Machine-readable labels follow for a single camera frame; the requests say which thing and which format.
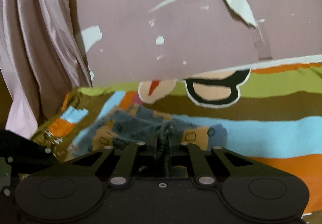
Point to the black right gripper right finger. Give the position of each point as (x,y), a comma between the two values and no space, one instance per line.
(218,167)

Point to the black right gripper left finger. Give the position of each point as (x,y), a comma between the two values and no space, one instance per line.
(106,166)

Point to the blue patterned pajama pants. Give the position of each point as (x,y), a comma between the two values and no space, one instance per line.
(121,127)

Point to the brown colourful striped bedsheet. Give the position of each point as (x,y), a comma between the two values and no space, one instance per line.
(272,114)

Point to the pink satin curtain left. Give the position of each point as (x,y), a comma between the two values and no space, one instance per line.
(40,60)

